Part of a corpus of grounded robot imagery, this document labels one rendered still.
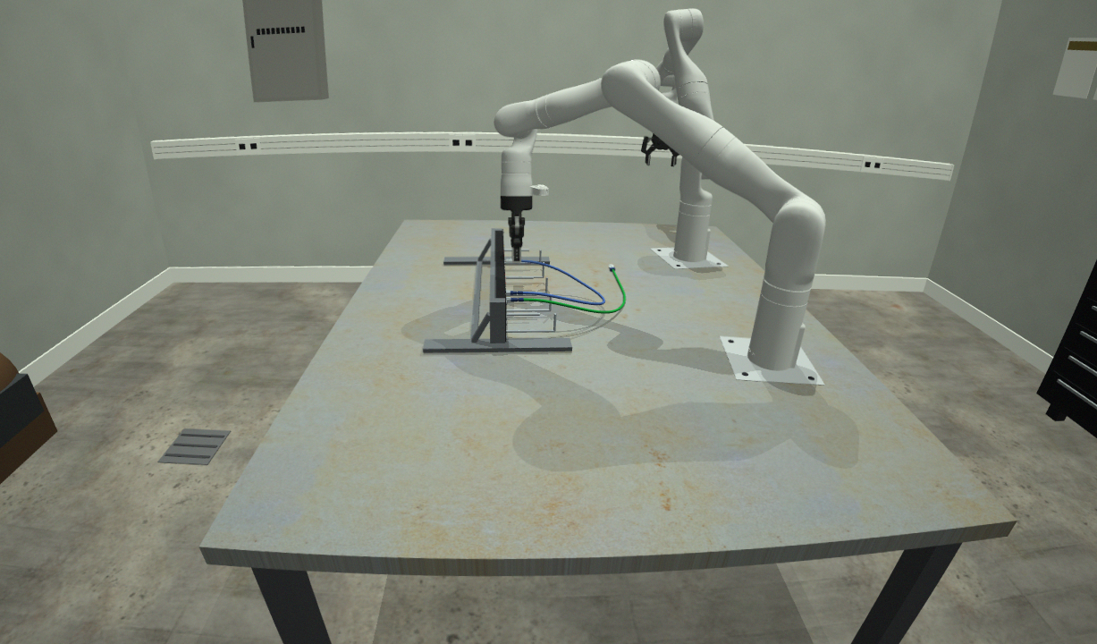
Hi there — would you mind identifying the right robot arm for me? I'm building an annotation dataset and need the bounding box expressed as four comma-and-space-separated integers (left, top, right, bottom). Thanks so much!
656, 9, 713, 262

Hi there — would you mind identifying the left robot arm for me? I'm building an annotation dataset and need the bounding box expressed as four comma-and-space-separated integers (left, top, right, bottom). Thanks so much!
494, 60, 826, 371

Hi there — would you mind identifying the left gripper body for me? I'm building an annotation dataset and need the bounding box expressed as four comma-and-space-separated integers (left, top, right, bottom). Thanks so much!
501, 196, 532, 225

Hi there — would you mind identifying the black network patch panel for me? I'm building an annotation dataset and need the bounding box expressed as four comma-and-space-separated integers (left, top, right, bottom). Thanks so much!
423, 228, 572, 353

